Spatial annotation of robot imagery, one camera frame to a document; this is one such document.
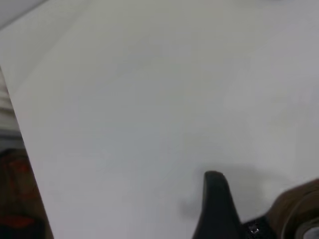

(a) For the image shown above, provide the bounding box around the dark object with red marks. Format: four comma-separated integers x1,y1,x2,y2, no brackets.
0,148,54,239

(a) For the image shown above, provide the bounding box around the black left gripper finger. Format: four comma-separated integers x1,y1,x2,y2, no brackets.
191,170,247,239

